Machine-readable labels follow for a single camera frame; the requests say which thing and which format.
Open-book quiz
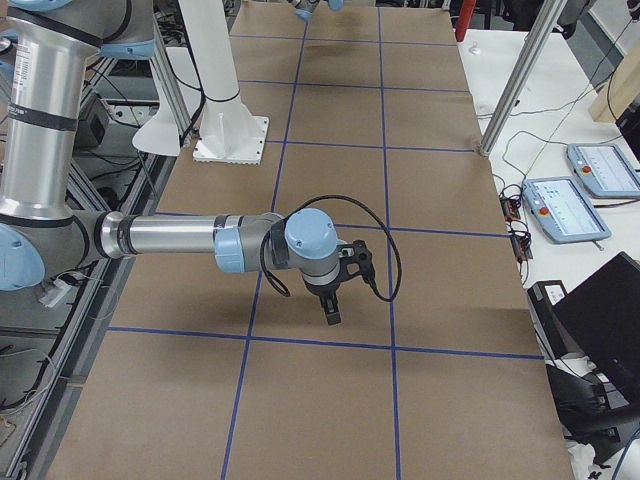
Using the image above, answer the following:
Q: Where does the aluminium frame post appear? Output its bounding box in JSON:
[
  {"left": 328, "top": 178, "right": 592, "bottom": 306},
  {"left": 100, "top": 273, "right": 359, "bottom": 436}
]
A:
[{"left": 478, "top": 0, "right": 567, "bottom": 157}]

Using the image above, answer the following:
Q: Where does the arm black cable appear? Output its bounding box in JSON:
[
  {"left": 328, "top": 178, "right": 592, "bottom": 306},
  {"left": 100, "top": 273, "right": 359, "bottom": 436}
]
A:
[{"left": 263, "top": 194, "right": 404, "bottom": 303}]

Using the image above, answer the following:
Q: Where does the brown paper table mat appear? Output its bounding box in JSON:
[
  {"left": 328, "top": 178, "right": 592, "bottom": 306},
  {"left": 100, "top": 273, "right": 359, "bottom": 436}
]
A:
[{"left": 48, "top": 3, "right": 572, "bottom": 479}]

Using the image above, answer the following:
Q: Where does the far blue teach pendant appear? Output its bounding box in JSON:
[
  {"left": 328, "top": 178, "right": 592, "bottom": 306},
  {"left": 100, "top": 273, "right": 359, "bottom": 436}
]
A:
[{"left": 566, "top": 143, "right": 639, "bottom": 200}]

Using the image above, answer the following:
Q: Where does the near blue teach pendant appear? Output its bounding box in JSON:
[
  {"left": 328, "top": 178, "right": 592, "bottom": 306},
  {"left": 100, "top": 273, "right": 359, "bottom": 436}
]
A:
[{"left": 522, "top": 176, "right": 612, "bottom": 244}]

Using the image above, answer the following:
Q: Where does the white camera stand pedestal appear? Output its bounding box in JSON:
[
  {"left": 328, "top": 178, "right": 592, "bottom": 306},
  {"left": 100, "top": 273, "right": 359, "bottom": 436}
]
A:
[{"left": 133, "top": 1, "right": 269, "bottom": 164}]

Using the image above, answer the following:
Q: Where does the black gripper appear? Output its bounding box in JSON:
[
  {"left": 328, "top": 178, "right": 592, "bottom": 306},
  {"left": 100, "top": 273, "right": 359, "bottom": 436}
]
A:
[{"left": 304, "top": 281, "right": 342, "bottom": 325}]

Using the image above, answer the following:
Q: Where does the red fire extinguisher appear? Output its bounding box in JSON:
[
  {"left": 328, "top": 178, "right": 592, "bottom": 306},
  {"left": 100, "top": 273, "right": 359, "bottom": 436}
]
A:
[{"left": 454, "top": 0, "right": 477, "bottom": 42}]

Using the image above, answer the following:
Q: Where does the black laptop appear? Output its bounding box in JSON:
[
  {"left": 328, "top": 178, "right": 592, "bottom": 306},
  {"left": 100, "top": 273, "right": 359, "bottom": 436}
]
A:
[{"left": 547, "top": 252, "right": 639, "bottom": 403}]

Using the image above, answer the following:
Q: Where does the blue teach pendant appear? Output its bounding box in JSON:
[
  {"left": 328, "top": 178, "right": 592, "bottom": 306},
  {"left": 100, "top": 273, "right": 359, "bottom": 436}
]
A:
[
  {"left": 566, "top": 143, "right": 639, "bottom": 200},
  {"left": 522, "top": 176, "right": 612, "bottom": 244}
]

